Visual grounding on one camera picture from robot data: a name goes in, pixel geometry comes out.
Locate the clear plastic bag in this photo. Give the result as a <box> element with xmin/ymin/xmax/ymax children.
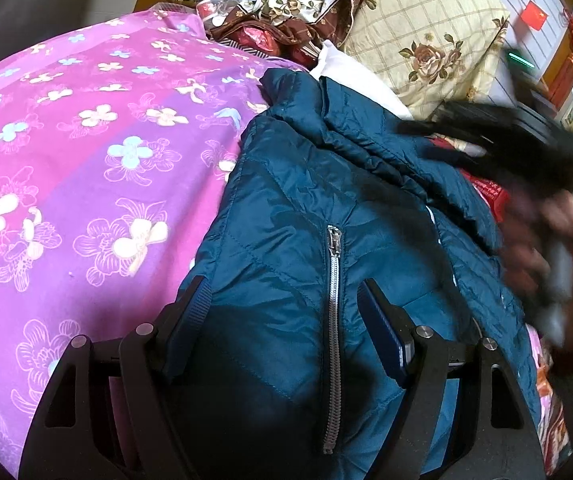
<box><xmin>195</xmin><ymin>0</ymin><xmax>258</xmax><ymax>28</ymax></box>

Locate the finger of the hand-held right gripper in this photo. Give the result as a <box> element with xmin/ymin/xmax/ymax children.
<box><xmin>398</xmin><ymin>101</ymin><xmax>473</xmax><ymax>137</ymax></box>

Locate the floral satin cloth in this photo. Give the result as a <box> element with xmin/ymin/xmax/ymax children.
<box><xmin>252</xmin><ymin>0</ymin><xmax>330</xmax><ymax>28</ymax></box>

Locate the teal puffer jacket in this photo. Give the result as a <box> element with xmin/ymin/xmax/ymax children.
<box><xmin>164</xmin><ymin>67</ymin><xmax>542</xmax><ymax>480</ymax></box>

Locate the person's right hand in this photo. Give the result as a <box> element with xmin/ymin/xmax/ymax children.
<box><xmin>504</xmin><ymin>192</ymin><xmax>573</xmax><ymax>351</ymax></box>

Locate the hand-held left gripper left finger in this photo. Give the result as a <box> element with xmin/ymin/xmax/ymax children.
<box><xmin>19</xmin><ymin>275</ymin><xmax>214</xmax><ymax>480</ymax></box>

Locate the white pillow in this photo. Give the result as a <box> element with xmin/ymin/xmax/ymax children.
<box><xmin>311</xmin><ymin>40</ymin><xmax>415</xmax><ymax>121</ymax></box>

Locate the red shiny packet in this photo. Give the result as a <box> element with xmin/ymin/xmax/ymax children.
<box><xmin>229</xmin><ymin>24</ymin><xmax>280</xmax><ymax>55</ymax></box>

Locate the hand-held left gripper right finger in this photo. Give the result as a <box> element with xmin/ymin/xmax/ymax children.
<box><xmin>357</xmin><ymin>277</ymin><xmax>562</xmax><ymax>480</ymax></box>

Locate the small red wall flag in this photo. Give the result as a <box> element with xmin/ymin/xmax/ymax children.
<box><xmin>519</xmin><ymin>0</ymin><xmax>550</xmax><ymax>32</ymax></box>

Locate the cream plaid floral quilt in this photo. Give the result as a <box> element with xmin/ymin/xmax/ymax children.
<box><xmin>311</xmin><ymin>0</ymin><xmax>512</xmax><ymax>121</ymax></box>

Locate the pink floral bed sheet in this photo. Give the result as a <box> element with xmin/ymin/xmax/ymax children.
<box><xmin>0</xmin><ymin>2</ymin><xmax>573</xmax><ymax>473</ymax></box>

